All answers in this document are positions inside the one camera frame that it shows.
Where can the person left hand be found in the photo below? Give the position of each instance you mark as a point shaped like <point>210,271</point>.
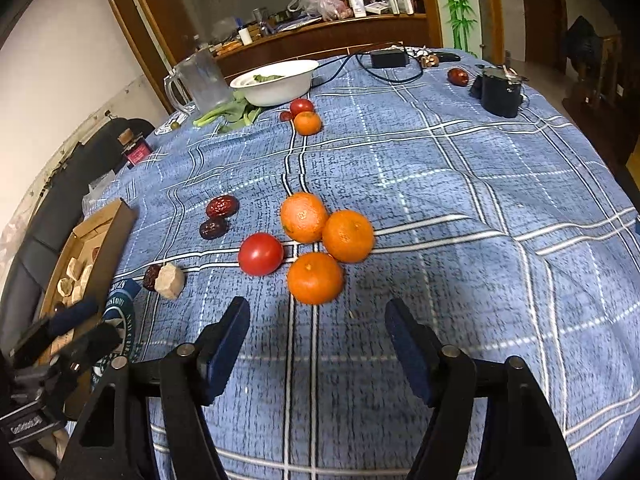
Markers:
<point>41,458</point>

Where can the black sofa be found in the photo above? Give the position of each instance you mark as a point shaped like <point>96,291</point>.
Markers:
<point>50,227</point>

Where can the dark jujube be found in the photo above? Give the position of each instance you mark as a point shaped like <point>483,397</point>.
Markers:
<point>150,276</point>

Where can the red small box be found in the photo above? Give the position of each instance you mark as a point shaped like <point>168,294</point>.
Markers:
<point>134,147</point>

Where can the far small orange mandarin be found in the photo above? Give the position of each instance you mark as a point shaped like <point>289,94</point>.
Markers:
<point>307,123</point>

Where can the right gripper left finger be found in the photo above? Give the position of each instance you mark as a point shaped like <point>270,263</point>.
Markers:
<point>113,437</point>

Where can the beige yam piece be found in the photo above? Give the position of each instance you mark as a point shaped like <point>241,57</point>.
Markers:
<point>74,269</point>
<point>170,281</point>
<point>85,275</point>
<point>65,287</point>

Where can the far red jujube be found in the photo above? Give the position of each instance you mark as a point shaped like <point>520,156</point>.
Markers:
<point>458,77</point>

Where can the clear plastic bag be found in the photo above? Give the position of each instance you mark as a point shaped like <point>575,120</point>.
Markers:
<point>95,190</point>

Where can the white plastic bag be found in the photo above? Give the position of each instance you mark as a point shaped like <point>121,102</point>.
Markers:
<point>328,10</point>

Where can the far small red tomato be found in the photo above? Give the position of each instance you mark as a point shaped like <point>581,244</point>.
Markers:
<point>301,105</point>

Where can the blue plaid tablecloth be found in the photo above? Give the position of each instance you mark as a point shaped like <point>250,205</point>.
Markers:
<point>505,235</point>

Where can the dark jujube date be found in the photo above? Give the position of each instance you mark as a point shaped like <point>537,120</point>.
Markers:
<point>213,228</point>

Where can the red jujube date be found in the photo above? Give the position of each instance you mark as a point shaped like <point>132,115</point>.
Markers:
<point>223,206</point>

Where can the wooden sideboard cabinet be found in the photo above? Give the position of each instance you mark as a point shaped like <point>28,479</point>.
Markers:
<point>332,38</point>

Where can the large orange mandarin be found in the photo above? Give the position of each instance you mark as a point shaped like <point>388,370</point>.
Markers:
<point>303,217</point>

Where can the green leafy vegetable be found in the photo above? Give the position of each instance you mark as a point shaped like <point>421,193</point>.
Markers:
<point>237,113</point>

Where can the black power adapter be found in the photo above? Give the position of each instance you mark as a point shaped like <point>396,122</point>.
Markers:
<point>389,58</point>

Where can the brown cardboard tray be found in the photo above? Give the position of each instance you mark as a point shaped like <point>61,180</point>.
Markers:
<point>99,240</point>

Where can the black pouch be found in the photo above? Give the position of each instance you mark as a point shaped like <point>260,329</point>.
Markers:
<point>499,90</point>

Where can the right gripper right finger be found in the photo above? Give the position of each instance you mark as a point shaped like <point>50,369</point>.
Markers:
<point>521,438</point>

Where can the white plastic bowl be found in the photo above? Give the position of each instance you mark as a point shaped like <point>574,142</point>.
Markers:
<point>276,84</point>

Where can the clear glass pitcher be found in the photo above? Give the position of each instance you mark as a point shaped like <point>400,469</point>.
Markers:
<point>200,75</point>

